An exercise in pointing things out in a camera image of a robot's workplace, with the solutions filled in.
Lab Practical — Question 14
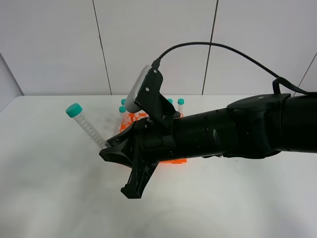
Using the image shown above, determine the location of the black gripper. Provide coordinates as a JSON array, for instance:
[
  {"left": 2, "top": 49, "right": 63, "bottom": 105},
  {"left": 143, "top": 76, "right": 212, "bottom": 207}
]
[{"left": 99, "top": 117, "right": 178, "bottom": 199}]

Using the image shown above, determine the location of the teal capped test tube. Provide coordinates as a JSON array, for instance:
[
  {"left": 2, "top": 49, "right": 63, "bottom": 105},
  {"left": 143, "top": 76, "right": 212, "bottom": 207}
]
[{"left": 65, "top": 103, "right": 107, "bottom": 149}]

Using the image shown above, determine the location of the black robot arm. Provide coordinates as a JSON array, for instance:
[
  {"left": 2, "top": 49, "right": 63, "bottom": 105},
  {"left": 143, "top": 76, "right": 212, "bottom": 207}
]
[{"left": 100, "top": 94, "right": 317, "bottom": 199}]

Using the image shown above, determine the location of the orange plastic test tube rack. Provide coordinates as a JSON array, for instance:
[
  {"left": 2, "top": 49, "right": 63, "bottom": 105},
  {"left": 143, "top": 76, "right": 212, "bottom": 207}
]
[{"left": 119, "top": 112, "right": 187, "bottom": 165}]

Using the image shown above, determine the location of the test tube second row left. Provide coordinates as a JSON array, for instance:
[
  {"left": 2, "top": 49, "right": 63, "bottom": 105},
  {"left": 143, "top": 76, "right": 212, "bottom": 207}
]
[{"left": 119, "top": 106, "right": 128, "bottom": 125}]

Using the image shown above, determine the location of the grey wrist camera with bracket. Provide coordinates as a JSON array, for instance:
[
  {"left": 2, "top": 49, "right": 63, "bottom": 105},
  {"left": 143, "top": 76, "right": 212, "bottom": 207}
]
[{"left": 124, "top": 65, "right": 179, "bottom": 131}]

